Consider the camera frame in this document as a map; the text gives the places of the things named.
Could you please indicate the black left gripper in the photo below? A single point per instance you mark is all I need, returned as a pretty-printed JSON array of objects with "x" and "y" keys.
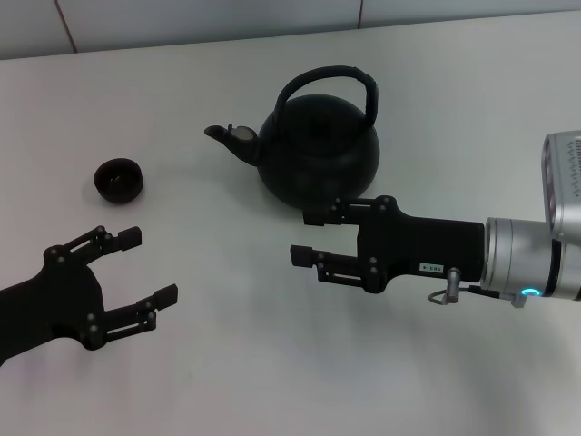
[{"x": 59, "y": 300}]

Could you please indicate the small black teacup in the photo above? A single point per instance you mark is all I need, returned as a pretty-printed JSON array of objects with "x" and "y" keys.
[{"x": 119, "y": 181}]

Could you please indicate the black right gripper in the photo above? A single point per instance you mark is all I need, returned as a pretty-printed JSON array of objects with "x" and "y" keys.
[{"x": 422, "y": 247}]

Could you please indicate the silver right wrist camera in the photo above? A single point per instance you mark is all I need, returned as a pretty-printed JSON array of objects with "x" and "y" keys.
[{"x": 565, "y": 181}]

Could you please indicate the black round teapot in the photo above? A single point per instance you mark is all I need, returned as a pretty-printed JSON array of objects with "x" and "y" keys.
[{"x": 318, "y": 154}]

